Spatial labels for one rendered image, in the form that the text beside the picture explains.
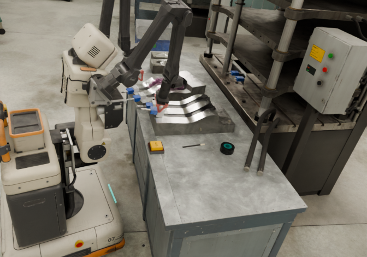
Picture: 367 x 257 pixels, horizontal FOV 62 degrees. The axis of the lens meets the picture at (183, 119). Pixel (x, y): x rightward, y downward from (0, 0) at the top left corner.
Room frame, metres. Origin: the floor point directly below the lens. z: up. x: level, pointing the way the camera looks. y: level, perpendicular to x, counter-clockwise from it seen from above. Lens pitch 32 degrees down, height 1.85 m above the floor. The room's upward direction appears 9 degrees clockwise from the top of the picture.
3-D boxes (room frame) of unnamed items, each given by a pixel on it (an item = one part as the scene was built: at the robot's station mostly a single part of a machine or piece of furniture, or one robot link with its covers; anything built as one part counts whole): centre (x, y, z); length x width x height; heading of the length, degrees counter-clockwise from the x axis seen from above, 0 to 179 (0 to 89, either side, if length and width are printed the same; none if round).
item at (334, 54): (1.68, -0.78, 0.74); 0.31 x 0.22 x 1.47; 19
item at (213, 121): (1.65, -0.04, 0.87); 0.50 x 0.26 x 0.14; 109
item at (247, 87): (2.43, -0.62, 0.87); 0.50 x 0.27 x 0.17; 109
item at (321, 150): (2.50, -0.67, 0.36); 1.30 x 0.85 x 0.72; 19
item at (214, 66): (2.50, -0.68, 0.76); 1.30 x 0.84 x 0.07; 19
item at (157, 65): (2.40, 0.24, 0.84); 0.20 x 0.15 x 0.07; 109
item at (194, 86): (1.96, 0.15, 0.86); 0.50 x 0.26 x 0.11; 127
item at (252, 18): (2.49, -0.69, 1.20); 1.29 x 0.83 x 0.19; 19
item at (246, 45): (2.49, -0.69, 0.96); 1.29 x 0.83 x 0.18; 19
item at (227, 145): (1.41, -0.27, 0.82); 0.08 x 0.08 x 0.04
